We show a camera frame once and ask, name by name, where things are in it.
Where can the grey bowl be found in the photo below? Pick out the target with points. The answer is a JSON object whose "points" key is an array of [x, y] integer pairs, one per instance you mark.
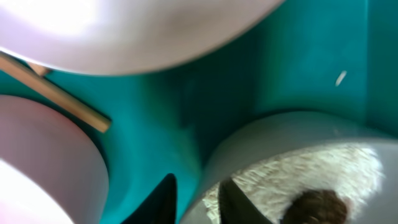
{"points": [[300, 131]]}

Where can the short-looking wooden chopstick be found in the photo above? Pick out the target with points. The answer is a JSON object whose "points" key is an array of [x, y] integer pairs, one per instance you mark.
{"points": [[38, 69]]}

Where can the large pink plate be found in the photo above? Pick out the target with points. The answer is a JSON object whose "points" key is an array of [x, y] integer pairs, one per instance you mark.
{"points": [[121, 37]]}

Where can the white rice pile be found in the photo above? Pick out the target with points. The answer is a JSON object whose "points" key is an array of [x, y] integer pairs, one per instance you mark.
{"points": [[353, 171]]}

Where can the long wooden chopstick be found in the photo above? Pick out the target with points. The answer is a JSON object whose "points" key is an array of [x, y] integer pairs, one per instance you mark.
{"points": [[53, 93]]}

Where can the pink bowl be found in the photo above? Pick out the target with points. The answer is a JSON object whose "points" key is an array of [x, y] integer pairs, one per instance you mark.
{"points": [[51, 171]]}

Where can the teal plastic serving tray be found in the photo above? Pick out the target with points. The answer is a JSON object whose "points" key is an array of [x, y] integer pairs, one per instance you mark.
{"points": [[335, 57]]}

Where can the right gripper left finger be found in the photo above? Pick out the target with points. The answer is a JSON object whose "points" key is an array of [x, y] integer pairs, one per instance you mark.
{"points": [[160, 207]]}

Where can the brown food scrap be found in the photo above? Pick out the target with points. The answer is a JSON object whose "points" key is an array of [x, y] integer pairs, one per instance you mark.
{"points": [[316, 207]]}

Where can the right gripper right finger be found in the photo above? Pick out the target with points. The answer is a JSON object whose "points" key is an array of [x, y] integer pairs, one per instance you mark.
{"points": [[235, 207]]}

